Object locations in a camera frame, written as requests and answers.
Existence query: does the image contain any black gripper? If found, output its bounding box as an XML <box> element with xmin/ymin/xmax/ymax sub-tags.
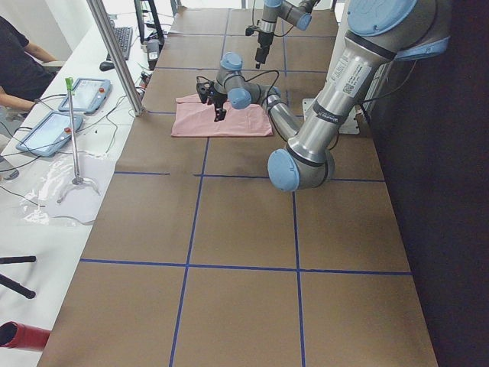
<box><xmin>196</xmin><ymin>76</ymin><xmax>228</xmax><ymax>122</ymax></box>
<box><xmin>245</xmin><ymin>25</ymin><xmax>274</xmax><ymax>69</ymax></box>

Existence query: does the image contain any pink Snoopy t-shirt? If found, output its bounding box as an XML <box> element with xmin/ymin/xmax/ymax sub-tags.
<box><xmin>171</xmin><ymin>94</ymin><xmax>273</xmax><ymax>138</ymax></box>

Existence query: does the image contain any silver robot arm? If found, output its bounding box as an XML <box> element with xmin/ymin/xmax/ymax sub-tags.
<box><xmin>245</xmin><ymin>0</ymin><xmax>319</xmax><ymax>69</ymax></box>
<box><xmin>196</xmin><ymin>0</ymin><xmax>452</xmax><ymax>191</ymax></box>

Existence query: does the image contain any black keyboard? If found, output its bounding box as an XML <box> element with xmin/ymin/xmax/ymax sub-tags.
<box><xmin>112</xmin><ymin>27</ymin><xmax>133</xmax><ymax>60</ymax></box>

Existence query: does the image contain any black computer mouse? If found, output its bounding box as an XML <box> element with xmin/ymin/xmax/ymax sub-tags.
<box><xmin>99</xmin><ymin>60</ymin><xmax>115</xmax><ymax>72</ymax></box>

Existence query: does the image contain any far blue teach pendant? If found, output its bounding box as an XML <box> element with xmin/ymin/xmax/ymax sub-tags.
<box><xmin>65</xmin><ymin>77</ymin><xmax>112</xmax><ymax>114</ymax></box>

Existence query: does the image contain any blue teach pendant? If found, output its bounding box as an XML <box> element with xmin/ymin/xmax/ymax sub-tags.
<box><xmin>65</xmin><ymin>77</ymin><xmax>112</xmax><ymax>114</ymax></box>
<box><xmin>16</xmin><ymin>112</ymin><xmax>72</xmax><ymax>158</ymax></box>

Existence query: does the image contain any metal rod green clip stand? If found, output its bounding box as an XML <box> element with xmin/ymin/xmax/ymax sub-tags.
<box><xmin>57</xmin><ymin>77</ymin><xmax>100</xmax><ymax>204</ymax></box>

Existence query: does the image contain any near blue teach pendant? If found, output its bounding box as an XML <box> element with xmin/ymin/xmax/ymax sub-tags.
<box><xmin>16</xmin><ymin>112</ymin><xmax>72</xmax><ymax>158</ymax></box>

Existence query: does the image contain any clear plastic sheet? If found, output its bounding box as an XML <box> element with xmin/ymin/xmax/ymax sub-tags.
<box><xmin>22</xmin><ymin>151</ymin><xmax>115</xmax><ymax>225</ymax></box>

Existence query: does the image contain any person in dark shirt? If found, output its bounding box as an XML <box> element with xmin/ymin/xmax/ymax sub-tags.
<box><xmin>1</xmin><ymin>18</ymin><xmax>57</xmax><ymax>112</ymax></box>

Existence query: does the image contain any black tripod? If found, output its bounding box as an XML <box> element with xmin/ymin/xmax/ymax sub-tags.
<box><xmin>1</xmin><ymin>255</ymin><xmax>37</xmax><ymax>300</ymax></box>

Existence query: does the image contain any red cylinder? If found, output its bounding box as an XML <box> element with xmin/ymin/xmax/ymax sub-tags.
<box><xmin>1</xmin><ymin>321</ymin><xmax>50</xmax><ymax>351</ymax></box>

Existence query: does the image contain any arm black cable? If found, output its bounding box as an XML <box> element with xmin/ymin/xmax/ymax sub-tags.
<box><xmin>244</xmin><ymin>69</ymin><xmax>282</xmax><ymax>104</ymax></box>

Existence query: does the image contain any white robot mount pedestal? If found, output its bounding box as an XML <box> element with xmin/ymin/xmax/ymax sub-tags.
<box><xmin>303</xmin><ymin>1</ymin><xmax>360</xmax><ymax>135</ymax></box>

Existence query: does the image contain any aluminium frame post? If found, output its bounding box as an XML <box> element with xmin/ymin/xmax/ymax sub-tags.
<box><xmin>86</xmin><ymin>0</ymin><xmax>144</xmax><ymax>116</ymax></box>

